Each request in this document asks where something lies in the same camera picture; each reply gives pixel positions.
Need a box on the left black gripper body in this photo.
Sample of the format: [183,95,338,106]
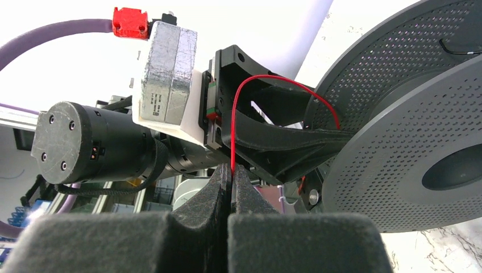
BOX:
[201,56,228,151]

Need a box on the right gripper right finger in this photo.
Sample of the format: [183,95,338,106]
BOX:
[227,164,394,273]

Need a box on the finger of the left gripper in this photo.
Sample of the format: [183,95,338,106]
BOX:
[216,45,312,126]
[234,111,354,185]

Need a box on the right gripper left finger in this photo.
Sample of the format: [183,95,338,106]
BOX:
[2,164,232,272]

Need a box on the red wire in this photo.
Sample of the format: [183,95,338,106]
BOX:
[230,75,342,176]

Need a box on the black cable spool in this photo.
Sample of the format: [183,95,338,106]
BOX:
[316,1,481,233]

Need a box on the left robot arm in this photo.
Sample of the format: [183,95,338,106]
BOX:
[31,45,354,193]

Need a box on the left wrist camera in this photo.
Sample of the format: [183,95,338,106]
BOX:
[132,21,204,146]

